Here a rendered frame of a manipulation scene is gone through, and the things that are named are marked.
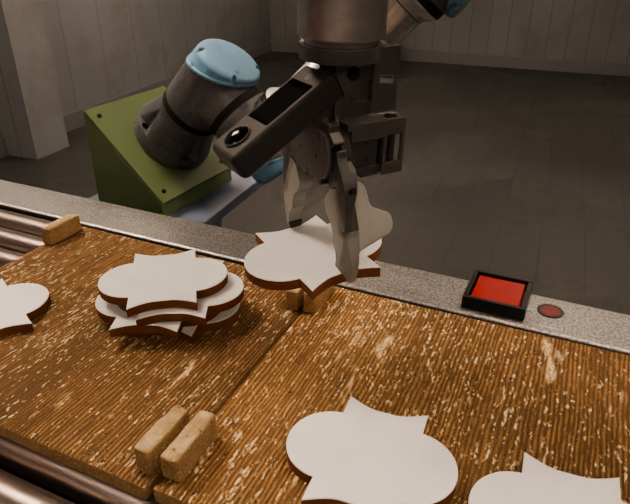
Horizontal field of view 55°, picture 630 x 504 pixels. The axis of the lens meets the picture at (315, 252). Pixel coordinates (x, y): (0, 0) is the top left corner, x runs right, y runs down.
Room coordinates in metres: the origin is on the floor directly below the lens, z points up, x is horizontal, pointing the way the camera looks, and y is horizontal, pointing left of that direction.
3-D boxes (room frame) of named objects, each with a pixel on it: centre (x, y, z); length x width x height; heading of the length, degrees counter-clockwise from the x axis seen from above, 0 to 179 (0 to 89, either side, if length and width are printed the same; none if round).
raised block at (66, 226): (0.79, 0.37, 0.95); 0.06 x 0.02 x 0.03; 155
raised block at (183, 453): (0.37, 0.11, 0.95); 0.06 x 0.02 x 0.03; 156
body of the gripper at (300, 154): (0.54, -0.03, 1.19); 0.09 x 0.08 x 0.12; 119
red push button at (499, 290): (0.65, -0.23, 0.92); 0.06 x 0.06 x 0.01; 65
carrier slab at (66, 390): (0.58, 0.25, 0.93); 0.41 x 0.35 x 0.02; 65
